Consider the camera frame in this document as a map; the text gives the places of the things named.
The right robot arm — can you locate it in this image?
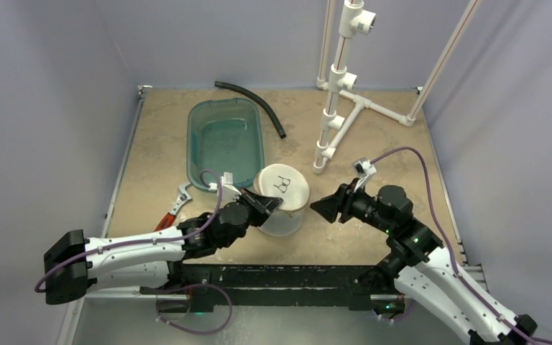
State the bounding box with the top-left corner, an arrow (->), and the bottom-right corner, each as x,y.
310,179 -> 538,344

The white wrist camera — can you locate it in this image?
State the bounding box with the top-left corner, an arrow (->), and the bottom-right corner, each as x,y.
352,157 -> 377,192
219,172 -> 241,205

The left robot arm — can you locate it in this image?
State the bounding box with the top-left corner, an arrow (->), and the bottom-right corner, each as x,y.
34,188 -> 283,305

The red handled adjustable wrench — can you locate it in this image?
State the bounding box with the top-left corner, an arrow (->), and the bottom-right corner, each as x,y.
155,182 -> 193,231

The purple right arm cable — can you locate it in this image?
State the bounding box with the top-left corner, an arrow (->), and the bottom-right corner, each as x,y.
370,146 -> 552,345

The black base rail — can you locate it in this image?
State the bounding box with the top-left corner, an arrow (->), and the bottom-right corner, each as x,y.
140,263 -> 422,313

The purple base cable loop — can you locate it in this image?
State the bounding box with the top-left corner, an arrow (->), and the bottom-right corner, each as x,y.
155,282 -> 234,336

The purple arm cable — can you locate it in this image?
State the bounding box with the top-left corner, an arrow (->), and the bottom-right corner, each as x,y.
34,170 -> 224,294
370,146 -> 552,345

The teal transparent plastic tub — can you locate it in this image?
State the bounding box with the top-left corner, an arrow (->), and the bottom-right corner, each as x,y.
186,98 -> 265,191

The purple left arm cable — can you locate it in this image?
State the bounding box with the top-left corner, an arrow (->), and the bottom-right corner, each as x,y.
34,170 -> 224,294

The white PVC pipe frame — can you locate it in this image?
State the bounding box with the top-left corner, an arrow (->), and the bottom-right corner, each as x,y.
312,1 -> 481,175

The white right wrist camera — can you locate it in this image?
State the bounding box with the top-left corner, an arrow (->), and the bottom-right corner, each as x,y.
352,157 -> 377,192

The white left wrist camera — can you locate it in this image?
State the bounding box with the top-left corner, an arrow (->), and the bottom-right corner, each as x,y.
219,172 -> 241,205

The black rubber hose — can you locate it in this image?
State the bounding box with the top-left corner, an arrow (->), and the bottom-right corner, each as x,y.
213,80 -> 288,140

